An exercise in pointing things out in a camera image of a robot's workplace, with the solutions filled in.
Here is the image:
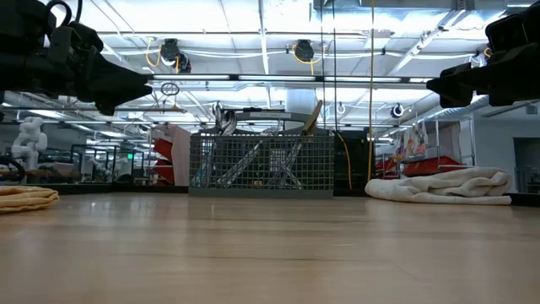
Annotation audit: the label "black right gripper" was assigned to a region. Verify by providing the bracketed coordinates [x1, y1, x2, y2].
[425, 39, 540, 109]

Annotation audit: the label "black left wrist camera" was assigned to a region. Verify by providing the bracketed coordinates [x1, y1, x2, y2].
[48, 23, 105, 56]

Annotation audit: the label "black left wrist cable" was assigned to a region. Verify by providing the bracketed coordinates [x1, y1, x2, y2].
[44, 0, 84, 27]

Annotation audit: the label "black hose loop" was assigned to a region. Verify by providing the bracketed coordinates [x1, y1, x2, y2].
[0, 155, 26, 183]

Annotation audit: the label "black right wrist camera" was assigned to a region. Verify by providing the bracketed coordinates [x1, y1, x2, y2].
[484, 12, 533, 54]

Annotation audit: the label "metal shelf rack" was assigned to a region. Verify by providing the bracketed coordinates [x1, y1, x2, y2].
[381, 117, 477, 178]

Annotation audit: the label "crumpled beige towel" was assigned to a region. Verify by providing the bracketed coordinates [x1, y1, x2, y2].
[364, 166, 514, 207]

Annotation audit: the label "colourful hanging sheets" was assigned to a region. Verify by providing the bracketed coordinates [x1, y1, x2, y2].
[394, 122, 428, 160]

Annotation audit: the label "utensil with green diamond handle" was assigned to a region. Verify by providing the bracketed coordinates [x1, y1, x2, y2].
[217, 141, 262, 189]

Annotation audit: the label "overhead light bar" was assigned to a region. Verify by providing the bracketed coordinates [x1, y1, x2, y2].
[147, 73, 435, 84]

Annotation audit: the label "black metal frame station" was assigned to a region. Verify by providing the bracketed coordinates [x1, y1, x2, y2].
[69, 143, 147, 185]

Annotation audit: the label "red storage bins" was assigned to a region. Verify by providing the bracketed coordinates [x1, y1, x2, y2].
[153, 138, 175, 185]
[375, 155, 465, 179]

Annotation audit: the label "silver ventilation duct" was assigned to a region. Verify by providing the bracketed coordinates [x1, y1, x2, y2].
[415, 95, 493, 124]

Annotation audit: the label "grey mesh cutlery basket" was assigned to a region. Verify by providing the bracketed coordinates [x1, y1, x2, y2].
[187, 110, 337, 198]

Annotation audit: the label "thin black hanging cable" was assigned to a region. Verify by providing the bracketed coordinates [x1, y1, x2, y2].
[332, 0, 339, 133]
[319, 0, 327, 130]

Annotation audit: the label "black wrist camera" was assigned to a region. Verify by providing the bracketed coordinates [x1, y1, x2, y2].
[484, 12, 533, 54]
[48, 23, 105, 56]

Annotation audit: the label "curved yellow cable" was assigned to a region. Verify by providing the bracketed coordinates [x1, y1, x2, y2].
[336, 131, 353, 190]

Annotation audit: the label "folded orange cloth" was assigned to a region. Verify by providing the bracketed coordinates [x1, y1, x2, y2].
[0, 185, 61, 215]

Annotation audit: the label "pink board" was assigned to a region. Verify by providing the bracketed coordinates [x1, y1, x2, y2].
[151, 123, 191, 187]

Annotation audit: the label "dark door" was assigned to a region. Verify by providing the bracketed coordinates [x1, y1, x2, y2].
[512, 137, 540, 193]

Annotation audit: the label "white column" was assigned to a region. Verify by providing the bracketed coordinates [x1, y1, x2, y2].
[286, 88, 318, 128]

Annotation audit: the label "black ceiling cable reel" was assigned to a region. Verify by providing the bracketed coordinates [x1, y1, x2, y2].
[159, 38, 192, 73]
[293, 39, 316, 64]

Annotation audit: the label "black cabinet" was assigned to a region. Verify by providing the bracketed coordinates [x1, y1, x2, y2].
[332, 129, 376, 192]

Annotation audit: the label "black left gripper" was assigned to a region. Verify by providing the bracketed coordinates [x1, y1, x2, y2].
[0, 49, 154, 117]

